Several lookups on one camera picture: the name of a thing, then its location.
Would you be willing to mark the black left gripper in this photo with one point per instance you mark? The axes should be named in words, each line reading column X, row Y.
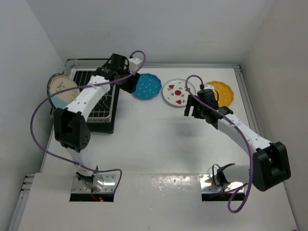
column 130, row 86

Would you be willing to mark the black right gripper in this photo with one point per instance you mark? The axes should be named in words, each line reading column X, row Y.
column 193, row 101

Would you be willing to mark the blue polka dot plate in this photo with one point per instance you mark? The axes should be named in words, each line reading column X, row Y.
column 148, row 87

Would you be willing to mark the yellow polka dot plate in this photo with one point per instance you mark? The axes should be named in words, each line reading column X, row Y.
column 223, row 92

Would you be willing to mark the watermelon pattern white plate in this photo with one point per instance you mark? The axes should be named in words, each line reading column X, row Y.
column 175, row 93

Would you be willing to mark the blue and beige plate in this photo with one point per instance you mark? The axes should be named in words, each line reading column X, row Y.
column 63, row 92

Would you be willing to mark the blue floral white plate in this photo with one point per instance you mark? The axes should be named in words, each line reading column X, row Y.
column 50, row 81

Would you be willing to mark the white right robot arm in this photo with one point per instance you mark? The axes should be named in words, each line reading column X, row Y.
column 268, row 161

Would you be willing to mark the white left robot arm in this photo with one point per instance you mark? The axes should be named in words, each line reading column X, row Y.
column 70, row 123

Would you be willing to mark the black drip tray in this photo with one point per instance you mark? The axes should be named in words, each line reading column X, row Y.
column 106, row 127

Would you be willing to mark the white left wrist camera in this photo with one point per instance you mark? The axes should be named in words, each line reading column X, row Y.
column 134, row 63

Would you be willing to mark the white wire dish rack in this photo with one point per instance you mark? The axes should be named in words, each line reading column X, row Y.
column 102, row 112

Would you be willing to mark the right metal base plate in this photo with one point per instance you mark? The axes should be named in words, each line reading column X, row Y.
column 208, row 187

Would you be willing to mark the metal base plate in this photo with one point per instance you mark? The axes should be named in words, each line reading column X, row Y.
column 108, row 183
column 208, row 187

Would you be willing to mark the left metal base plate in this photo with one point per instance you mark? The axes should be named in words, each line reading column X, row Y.
column 108, row 183

